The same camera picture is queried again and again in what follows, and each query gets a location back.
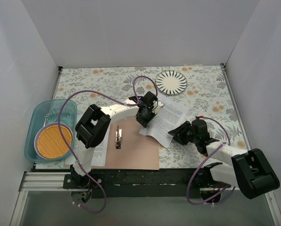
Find printed paper sheet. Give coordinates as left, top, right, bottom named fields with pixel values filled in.
left=91, top=135, right=108, bottom=167
left=140, top=95, right=189, bottom=148

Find pink file folder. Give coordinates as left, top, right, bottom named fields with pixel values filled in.
left=91, top=117, right=159, bottom=170

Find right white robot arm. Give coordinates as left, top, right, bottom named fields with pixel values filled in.
left=169, top=116, right=280, bottom=199

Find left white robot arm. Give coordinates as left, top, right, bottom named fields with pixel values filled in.
left=70, top=91, right=164, bottom=188

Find metal folder clip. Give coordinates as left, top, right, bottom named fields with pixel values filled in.
left=116, top=125, right=123, bottom=149

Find floral tablecloth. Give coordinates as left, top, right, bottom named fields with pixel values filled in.
left=35, top=65, right=253, bottom=169

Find white plate blue stripes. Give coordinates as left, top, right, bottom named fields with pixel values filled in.
left=156, top=70, right=188, bottom=96

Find orange woven coaster dish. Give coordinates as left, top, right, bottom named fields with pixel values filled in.
left=34, top=123, right=69, bottom=160

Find teal plastic tray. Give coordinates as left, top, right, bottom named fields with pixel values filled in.
left=25, top=99, right=77, bottom=162

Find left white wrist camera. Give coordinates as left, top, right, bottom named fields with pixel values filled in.
left=153, top=101, right=164, bottom=114

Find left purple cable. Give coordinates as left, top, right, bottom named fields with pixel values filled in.
left=58, top=75, right=160, bottom=214

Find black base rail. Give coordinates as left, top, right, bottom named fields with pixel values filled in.
left=62, top=167, right=226, bottom=200

